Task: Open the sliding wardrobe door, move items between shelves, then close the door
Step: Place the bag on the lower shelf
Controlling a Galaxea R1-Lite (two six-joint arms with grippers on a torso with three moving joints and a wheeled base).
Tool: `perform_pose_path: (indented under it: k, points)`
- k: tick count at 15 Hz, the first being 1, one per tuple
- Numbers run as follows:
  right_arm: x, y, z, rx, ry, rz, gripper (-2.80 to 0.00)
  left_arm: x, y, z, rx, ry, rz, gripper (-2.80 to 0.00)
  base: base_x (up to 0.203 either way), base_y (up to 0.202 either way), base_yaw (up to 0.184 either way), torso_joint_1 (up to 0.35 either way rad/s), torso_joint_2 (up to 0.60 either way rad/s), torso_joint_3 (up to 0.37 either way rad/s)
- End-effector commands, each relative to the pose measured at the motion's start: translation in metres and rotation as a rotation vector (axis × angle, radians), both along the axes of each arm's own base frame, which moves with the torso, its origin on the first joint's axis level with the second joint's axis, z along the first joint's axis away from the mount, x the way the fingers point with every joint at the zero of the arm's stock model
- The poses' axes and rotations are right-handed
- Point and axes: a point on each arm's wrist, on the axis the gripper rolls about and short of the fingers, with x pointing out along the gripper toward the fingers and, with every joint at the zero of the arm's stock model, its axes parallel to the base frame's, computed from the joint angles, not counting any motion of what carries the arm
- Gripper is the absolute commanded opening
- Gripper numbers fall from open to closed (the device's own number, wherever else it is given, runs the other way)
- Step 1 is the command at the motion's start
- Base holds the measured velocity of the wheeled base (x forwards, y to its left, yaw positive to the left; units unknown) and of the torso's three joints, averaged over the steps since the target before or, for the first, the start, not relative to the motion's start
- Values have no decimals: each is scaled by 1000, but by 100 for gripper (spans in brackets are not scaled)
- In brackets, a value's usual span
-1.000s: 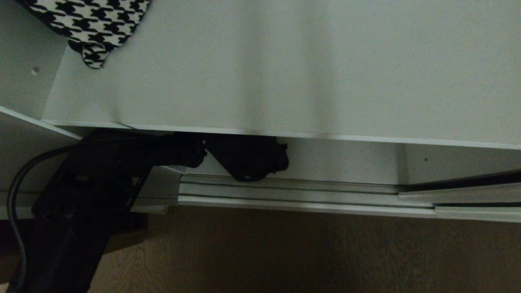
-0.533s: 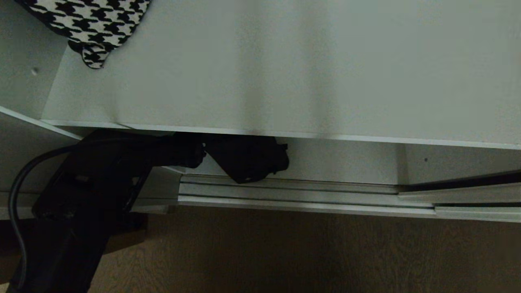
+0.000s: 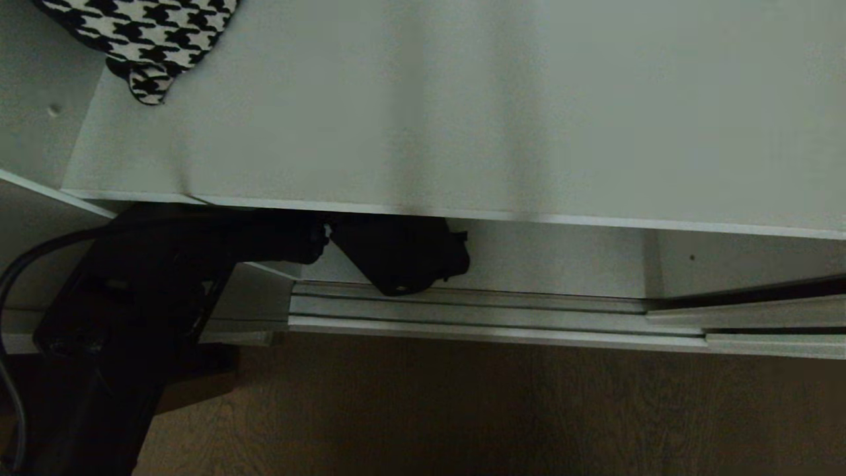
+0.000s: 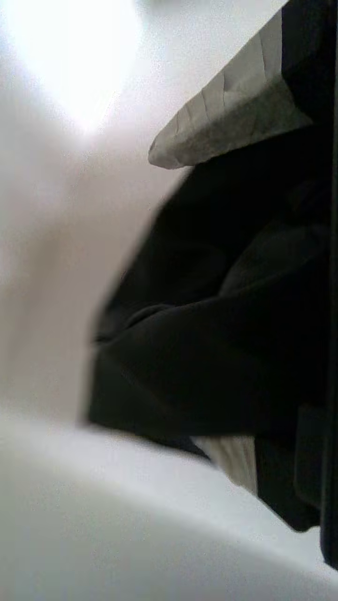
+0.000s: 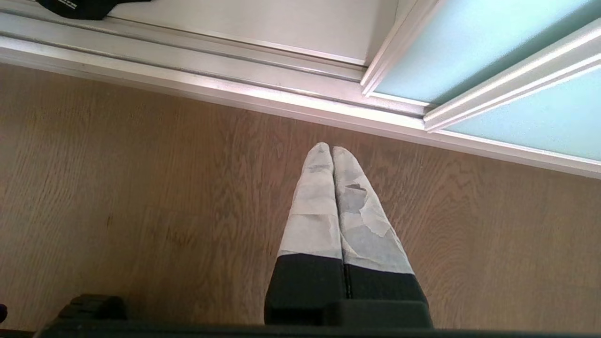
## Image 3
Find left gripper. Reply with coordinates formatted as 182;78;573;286
328;216;471;296

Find white wardrobe shelf board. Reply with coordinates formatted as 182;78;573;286
61;0;846;240

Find black white houndstooth cloth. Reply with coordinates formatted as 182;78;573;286
32;0;239;106

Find grey sliding door track rail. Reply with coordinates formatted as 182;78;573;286
288;280;711;352

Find black cable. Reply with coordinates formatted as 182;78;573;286
0;227;110;471

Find white wardrobe frame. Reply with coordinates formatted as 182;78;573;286
0;0;846;354

